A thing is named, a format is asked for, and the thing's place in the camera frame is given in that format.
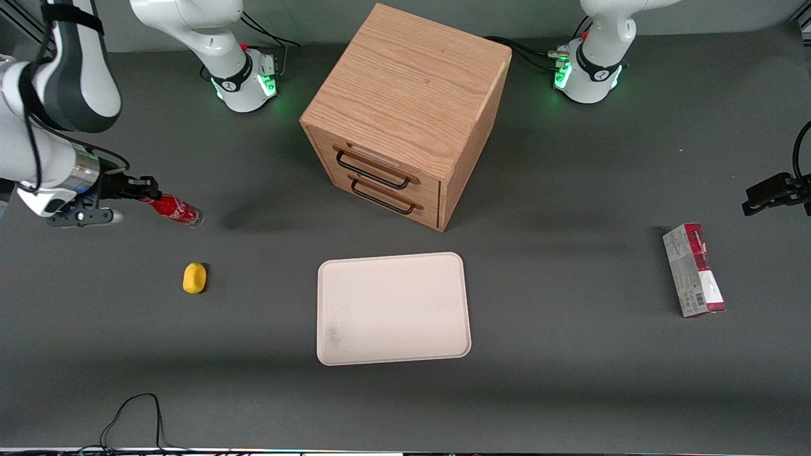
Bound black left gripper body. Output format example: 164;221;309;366
788;176;811;217

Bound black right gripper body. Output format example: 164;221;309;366
94;171;129;203

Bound red coke bottle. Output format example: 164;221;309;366
139;193;204;228

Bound beige rectangular tray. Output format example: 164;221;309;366
316;251;473;367

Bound grey and red carton box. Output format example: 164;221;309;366
662;222;727;319

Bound yellow lemon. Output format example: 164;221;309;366
182;262;208;295

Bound wooden drawer cabinet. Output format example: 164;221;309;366
299;3;513;232

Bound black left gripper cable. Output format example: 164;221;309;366
793;120;811;186

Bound aluminium frame rail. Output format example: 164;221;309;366
0;9;48;48

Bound black right arm base cables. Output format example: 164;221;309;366
239;9;300;78

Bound black arm base cables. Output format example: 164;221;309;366
484;35;571;72
239;9;300;78

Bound black looped cable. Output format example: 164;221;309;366
75;393;194;454

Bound long black drawer handle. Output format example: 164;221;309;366
333;146;421;191

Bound short black drawer handle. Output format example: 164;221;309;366
348;175;424;215

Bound wooden drawer with long handle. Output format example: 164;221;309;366
313;129;442;208

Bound wooden drawer with short handle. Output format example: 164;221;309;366
329;168;442;230

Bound black left arm base cables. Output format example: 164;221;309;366
484;35;571;72

